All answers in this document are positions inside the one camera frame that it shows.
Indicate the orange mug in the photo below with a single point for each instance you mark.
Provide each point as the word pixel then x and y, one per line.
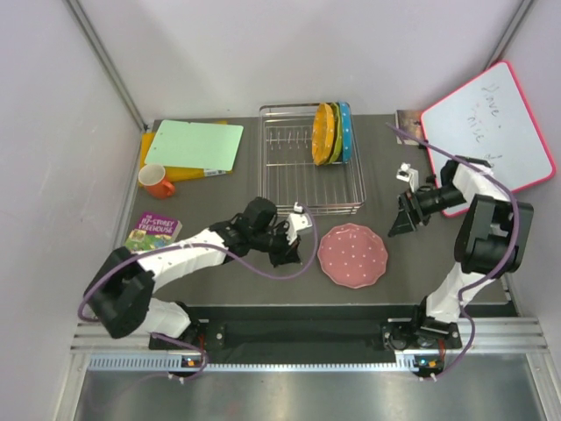
pixel 153 178

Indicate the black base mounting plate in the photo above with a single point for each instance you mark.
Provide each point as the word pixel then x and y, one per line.
pixel 367 328

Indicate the pink framed whiteboard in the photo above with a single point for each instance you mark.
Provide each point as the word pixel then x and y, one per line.
pixel 489 118

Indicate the treehouse paperback book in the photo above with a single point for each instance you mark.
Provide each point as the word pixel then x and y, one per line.
pixel 151 232

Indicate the orange polka dot plate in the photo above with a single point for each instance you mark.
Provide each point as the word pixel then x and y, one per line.
pixel 323 132

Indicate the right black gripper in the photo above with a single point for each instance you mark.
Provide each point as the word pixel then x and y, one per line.
pixel 408 202

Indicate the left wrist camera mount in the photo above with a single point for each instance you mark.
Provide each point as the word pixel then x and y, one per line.
pixel 299 222

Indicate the metal wire dish rack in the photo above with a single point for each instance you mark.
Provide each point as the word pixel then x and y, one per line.
pixel 288 173

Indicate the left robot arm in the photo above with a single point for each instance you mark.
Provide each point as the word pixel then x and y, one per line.
pixel 121 294

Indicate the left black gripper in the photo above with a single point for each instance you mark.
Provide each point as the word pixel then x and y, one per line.
pixel 287 253

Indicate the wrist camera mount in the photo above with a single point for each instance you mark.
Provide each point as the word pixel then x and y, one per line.
pixel 299 222
pixel 406 173

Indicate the light green cutting board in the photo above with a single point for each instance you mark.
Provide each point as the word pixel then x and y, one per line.
pixel 195 145

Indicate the green polka dot plate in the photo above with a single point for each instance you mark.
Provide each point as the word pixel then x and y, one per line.
pixel 337 146

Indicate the pink polka dot plate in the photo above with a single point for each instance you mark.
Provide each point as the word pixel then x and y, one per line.
pixel 352 256

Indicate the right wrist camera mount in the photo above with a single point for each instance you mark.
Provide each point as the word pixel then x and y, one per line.
pixel 406 173

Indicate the blue polka dot plate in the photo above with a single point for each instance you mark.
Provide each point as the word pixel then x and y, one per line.
pixel 347 135

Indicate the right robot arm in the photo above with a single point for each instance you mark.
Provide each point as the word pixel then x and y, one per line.
pixel 490 243

